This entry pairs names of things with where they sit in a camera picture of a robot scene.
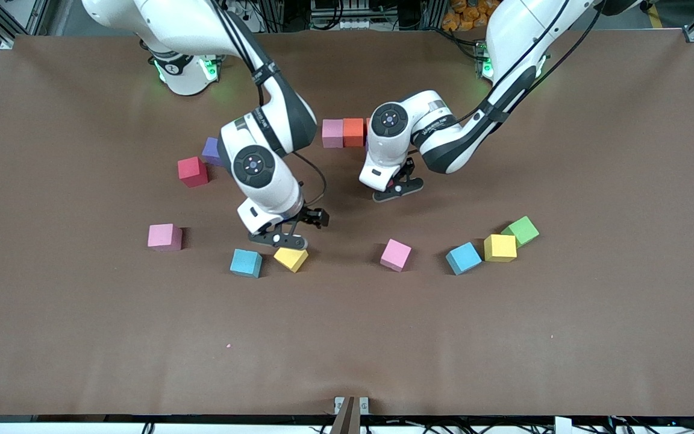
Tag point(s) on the light purple foam block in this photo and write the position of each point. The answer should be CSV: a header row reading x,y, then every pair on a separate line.
x,y
209,150

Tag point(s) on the brown table cover mat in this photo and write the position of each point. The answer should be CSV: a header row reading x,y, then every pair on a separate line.
x,y
347,337

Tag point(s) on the white power strip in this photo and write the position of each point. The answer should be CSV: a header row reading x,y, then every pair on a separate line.
x,y
235,9

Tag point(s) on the blue foam block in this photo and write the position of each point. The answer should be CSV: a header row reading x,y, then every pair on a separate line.
x,y
463,258
246,263

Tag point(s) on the pink foam block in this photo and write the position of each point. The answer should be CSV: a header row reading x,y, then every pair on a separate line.
x,y
333,134
165,237
396,255

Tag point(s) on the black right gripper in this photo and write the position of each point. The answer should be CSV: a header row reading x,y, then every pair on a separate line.
x,y
309,215

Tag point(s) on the pile of orange objects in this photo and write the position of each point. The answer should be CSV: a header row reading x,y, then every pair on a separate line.
x,y
461,15

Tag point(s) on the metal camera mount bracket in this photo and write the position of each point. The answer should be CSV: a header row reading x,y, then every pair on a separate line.
x,y
351,413

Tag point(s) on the yellow foam block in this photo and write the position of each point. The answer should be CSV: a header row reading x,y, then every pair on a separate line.
x,y
291,260
500,248

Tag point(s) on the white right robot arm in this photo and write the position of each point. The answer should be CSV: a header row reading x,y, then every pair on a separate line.
x,y
275,193

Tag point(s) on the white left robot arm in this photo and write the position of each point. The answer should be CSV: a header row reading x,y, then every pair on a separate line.
x,y
392,150

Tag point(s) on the grey equipment rack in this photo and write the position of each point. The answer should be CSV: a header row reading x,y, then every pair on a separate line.
x,y
347,18

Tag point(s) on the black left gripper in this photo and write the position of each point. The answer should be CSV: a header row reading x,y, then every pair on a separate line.
x,y
409,167

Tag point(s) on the green foam block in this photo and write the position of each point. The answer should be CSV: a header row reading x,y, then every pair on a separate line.
x,y
520,230

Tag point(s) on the red foam block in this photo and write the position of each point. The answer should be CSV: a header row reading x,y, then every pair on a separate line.
x,y
193,171

